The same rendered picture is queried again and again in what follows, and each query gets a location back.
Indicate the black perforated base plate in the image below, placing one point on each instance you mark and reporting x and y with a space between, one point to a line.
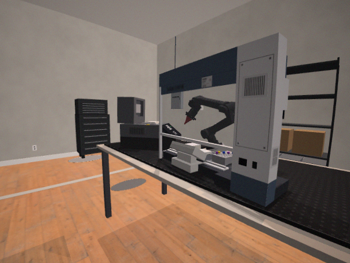
317 200

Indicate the black thermal cycler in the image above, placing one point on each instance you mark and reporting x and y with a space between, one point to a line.
135 132

